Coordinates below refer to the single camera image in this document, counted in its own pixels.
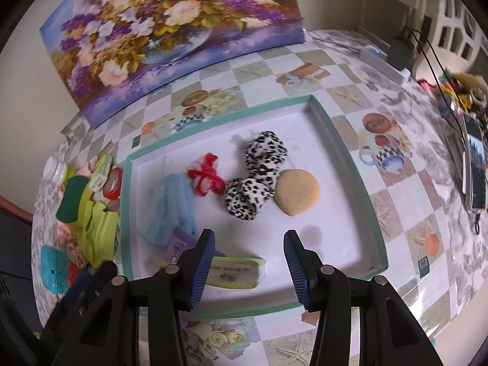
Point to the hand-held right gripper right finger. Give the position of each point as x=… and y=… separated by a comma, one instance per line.
x=297, y=270

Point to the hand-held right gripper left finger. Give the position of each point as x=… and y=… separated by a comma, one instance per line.
x=202, y=270

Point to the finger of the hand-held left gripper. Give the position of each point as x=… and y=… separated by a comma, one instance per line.
x=103, y=271
x=80, y=284

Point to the pink checkered cloth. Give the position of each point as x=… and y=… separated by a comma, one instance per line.
x=74, y=253

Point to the purple tissue packet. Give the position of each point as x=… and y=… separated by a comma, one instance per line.
x=181, y=244

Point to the white green tissue packet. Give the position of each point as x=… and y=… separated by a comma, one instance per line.
x=236, y=272

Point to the white box lid teal rim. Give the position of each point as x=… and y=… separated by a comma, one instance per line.
x=335, y=228

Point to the blue face mask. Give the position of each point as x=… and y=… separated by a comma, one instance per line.
x=171, y=206

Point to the beige powder puff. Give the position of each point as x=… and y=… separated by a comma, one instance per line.
x=297, y=192

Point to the green yellow sponge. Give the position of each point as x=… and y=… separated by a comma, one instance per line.
x=70, y=198

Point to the red yarn bow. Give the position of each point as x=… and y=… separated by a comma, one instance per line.
x=206, y=175

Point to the leopard print scrunchie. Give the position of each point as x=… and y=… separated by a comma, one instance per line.
x=263, y=160

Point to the teal plastic toy box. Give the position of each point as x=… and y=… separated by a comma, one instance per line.
x=53, y=270

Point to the dark cabinet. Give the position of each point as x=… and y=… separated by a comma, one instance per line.
x=15, y=244

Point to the reddish wooden board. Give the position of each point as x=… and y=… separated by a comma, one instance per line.
x=15, y=207

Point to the white pill bottle green label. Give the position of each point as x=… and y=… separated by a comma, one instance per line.
x=57, y=170

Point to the printed checkered tablecloth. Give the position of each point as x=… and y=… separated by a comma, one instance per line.
x=400, y=198

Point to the smartphone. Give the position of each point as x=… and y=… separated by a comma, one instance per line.
x=476, y=160

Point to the white power strip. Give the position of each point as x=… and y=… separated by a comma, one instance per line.
x=375, y=55

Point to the pile of colourful stationery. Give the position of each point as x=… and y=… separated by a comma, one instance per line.
x=457, y=91

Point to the flower painting canvas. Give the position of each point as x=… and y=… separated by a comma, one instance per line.
x=152, y=26

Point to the white lattice shelf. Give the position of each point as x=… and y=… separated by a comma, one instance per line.
x=450, y=15

